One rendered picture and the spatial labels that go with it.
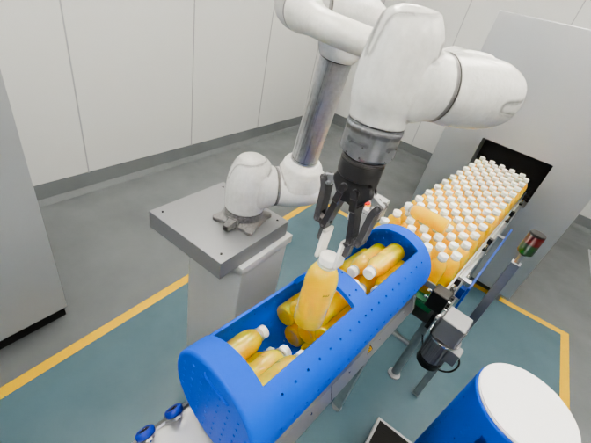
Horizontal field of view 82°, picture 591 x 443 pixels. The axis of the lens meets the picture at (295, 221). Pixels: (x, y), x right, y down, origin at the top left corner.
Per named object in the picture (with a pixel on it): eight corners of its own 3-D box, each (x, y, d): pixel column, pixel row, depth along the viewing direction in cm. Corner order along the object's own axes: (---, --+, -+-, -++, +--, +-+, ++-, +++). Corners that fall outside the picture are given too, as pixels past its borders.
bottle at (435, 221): (449, 224, 156) (413, 205, 165) (451, 218, 150) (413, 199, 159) (441, 236, 155) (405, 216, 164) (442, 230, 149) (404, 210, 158)
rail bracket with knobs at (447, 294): (418, 304, 143) (428, 287, 138) (425, 296, 148) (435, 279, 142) (440, 319, 139) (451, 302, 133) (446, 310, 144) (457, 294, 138)
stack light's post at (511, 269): (411, 392, 209) (510, 261, 147) (414, 388, 212) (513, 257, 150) (417, 397, 208) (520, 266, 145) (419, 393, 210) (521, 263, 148)
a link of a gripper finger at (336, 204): (346, 187, 58) (340, 182, 59) (320, 230, 66) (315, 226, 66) (358, 182, 61) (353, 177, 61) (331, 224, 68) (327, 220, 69)
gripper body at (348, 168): (331, 148, 55) (317, 195, 61) (375, 170, 52) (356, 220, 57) (356, 141, 61) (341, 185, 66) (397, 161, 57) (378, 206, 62)
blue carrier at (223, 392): (173, 388, 90) (178, 327, 73) (354, 259, 149) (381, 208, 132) (241, 485, 78) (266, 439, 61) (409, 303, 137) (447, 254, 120)
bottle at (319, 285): (289, 308, 82) (306, 250, 71) (316, 306, 84) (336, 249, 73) (298, 334, 76) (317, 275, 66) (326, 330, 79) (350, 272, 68)
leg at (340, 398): (329, 405, 193) (363, 338, 157) (335, 399, 197) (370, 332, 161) (337, 413, 190) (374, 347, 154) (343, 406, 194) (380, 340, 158)
